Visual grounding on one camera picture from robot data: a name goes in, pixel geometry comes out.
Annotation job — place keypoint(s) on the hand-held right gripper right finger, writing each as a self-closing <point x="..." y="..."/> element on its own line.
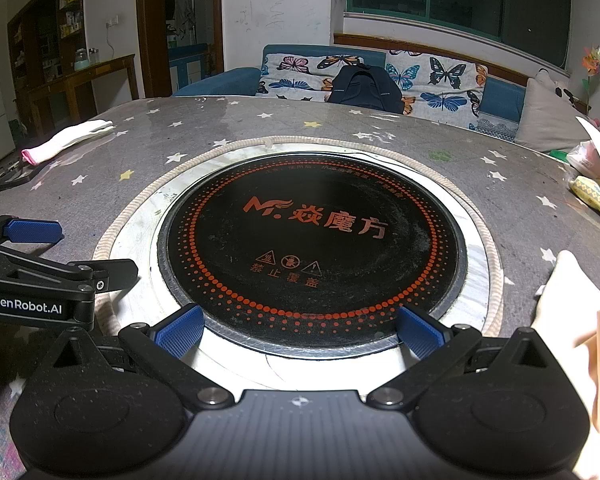
<point x="420" y="332"/>

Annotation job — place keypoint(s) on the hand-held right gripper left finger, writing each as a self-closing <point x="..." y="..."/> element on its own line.
<point x="180" y="331"/>

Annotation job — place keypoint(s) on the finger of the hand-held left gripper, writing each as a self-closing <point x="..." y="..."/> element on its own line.
<point x="115" y="274"/>
<point x="30" y="231"/>

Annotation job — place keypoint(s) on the cream garment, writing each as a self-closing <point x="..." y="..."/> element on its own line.
<point x="570" y="300"/>

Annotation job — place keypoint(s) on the white glove with pink cuff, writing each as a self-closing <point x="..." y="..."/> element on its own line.
<point x="65" y="142"/>

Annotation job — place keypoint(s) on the black round induction cooktop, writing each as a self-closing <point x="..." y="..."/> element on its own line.
<point x="305" y="260"/>

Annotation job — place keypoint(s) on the wooden console table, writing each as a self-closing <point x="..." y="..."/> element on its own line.
<point x="100" y="67"/>

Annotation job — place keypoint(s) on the small clear jar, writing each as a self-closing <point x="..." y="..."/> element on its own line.
<point x="94" y="56"/>

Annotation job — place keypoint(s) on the wooden shelf cabinet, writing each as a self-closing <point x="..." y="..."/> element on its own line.
<point x="55" y="25"/>

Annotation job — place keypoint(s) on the blue sofa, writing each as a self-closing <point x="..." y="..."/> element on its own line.
<point x="215" y="82"/>

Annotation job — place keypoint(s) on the yellow patterned packet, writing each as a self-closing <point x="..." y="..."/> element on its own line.
<point x="595" y="197"/>

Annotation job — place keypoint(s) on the grey star-print tablecloth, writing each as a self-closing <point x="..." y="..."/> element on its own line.
<point x="280" y="120"/>

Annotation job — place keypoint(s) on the green plastic item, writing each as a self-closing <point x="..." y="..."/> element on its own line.
<point x="560" y="155"/>

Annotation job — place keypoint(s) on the white plastic bag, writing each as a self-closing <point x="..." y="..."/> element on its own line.
<point x="582" y="157"/>

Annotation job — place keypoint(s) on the butterfly print pillow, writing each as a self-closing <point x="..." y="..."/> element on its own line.
<point x="445" y="85"/>

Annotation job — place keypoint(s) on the grey pillow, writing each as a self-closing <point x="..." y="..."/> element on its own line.
<point x="545" y="115"/>

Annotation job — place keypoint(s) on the black backpack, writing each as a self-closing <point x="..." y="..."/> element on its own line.
<point x="362" y="87"/>

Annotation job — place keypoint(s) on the panda plush toy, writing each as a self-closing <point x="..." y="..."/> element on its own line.
<point x="566" y="94"/>

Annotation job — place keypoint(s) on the white wall socket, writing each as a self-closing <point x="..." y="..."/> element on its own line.
<point x="112" y="22"/>

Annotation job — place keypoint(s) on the dark wooden door frame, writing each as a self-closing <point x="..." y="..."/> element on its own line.
<point x="141" y="30"/>

